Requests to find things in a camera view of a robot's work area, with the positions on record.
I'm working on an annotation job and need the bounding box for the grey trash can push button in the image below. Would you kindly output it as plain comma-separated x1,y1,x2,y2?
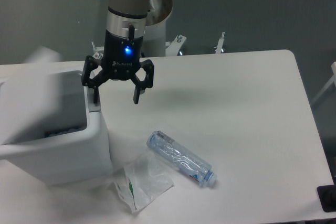
87,88,101,112

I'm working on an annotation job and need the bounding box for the clear plastic bag green print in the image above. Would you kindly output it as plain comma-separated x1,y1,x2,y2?
111,151,174,214

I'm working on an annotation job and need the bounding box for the black clamp at table corner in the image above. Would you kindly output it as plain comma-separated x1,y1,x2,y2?
317,185,335,212

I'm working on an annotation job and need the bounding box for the white plastic trash can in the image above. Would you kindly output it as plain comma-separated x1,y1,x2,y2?
1,67,112,185

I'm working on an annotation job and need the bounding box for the white pedestal base frame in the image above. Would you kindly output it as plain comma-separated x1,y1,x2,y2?
91,32,226,60

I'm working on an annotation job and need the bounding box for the white trash can lid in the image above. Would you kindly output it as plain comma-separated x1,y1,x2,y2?
1,47,61,145

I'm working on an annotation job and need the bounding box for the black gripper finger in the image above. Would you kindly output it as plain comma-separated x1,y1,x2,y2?
130,59,154,104
81,56,110,103

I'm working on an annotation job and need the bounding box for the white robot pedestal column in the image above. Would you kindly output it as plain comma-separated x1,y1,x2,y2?
142,21,166,57

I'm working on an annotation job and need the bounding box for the clear crushed plastic bottle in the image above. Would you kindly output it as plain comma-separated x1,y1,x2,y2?
146,131,217,188

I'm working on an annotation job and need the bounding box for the white frame at right edge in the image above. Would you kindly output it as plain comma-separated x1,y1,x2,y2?
310,62,335,110

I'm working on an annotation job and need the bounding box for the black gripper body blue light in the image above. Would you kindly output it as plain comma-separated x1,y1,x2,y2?
100,28,143,81

